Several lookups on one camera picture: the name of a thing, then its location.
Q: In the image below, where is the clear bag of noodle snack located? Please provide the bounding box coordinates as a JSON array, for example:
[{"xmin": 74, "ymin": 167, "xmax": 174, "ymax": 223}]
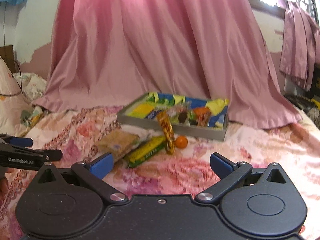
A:
[{"xmin": 95, "ymin": 125, "xmax": 152, "ymax": 164}]

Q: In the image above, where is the black bag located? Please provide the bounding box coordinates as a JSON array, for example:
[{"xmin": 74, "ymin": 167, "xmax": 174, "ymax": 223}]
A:
[{"xmin": 284, "ymin": 94, "xmax": 319, "ymax": 128}]

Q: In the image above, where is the large pink curtain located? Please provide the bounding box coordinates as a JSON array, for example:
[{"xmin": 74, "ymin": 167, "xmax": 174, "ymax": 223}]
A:
[{"xmin": 35, "ymin": 0, "xmax": 301, "ymax": 129}]

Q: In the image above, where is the person's left hand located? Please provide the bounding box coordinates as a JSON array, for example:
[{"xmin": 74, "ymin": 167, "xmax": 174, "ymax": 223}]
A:
[{"xmin": 0, "ymin": 167, "xmax": 14, "ymax": 194}]

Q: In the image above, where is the small orange fruit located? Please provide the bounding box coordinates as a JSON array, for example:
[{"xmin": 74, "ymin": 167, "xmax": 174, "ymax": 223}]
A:
[{"xmin": 175, "ymin": 135, "xmax": 188, "ymax": 149}]

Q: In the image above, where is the floral pillow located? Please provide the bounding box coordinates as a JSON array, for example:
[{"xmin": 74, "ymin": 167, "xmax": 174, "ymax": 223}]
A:
[{"xmin": 1, "ymin": 60, "xmax": 43, "ymax": 136}]

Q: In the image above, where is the brown gold snack stick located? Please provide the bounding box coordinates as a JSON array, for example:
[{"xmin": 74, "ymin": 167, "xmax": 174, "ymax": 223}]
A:
[{"xmin": 157, "ymin": 111, "xmax": 175, "ymax": 154}]

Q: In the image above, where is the small pink curtain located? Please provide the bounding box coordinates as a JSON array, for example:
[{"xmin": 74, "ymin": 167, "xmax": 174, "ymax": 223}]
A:
[{"xmin": 279, "ymin": 2, "xmax": 319, "ymax": 91}]

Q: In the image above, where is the yellow snack bar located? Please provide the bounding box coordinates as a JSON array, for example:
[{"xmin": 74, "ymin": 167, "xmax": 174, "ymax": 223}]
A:
[{"xmin": 124, "ymin": 135, "xmax": 166, "ymax": 168}]

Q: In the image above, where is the grey tray with colourful lining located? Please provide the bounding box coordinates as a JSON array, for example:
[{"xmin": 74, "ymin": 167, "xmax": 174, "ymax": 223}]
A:
[{"xmin": 117, "ymin": 92, "xmax": 229, "ymax": 141}]

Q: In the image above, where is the clear candy pack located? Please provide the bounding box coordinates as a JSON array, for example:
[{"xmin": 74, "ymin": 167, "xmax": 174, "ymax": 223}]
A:
[{"xmin": 166, "ymin": 105, "xmax": 188, "ymax": 124}]

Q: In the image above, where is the dark blue sachet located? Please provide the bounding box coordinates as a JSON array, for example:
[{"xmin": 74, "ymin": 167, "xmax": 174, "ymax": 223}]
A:
[{"xmin": 145, "ymin": 108, "xmax": 163, "ymax": 120}]

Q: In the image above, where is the orange snack wrapper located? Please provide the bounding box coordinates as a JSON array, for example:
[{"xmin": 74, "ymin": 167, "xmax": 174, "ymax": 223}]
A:
[{"xmin": 193, "ymin": 107, "xmax": 212, "ymax": 127}]

